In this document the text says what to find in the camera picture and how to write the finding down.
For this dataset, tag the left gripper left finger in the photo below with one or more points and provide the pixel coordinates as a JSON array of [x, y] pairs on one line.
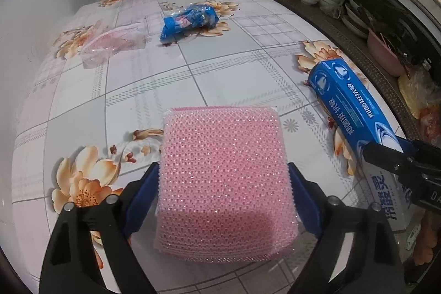
[[70, 265]]

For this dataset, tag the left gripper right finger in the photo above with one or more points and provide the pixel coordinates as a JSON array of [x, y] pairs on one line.
[[355, 252]]

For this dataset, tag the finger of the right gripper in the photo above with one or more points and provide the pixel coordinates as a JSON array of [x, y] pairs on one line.
[[392, 160], [421, 151]]

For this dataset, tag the blue white toothpaste box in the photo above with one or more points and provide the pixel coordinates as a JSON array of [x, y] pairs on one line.
[[361, 121]]

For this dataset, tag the pink scouring sponge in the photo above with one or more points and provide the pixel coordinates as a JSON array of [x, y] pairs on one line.
[[224, 192]]

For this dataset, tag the clear pink plastic bag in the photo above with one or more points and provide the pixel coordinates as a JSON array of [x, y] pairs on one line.
[[119, 39]]

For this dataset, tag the blue wrapper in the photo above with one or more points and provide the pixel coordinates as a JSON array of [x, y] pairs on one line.
[[193, 17]]

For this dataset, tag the pink plastic basin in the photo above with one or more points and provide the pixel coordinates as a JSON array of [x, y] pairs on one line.
[[384, 56]]

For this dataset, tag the floral tablecloth table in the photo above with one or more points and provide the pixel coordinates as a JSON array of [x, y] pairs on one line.
[[67, 107]]

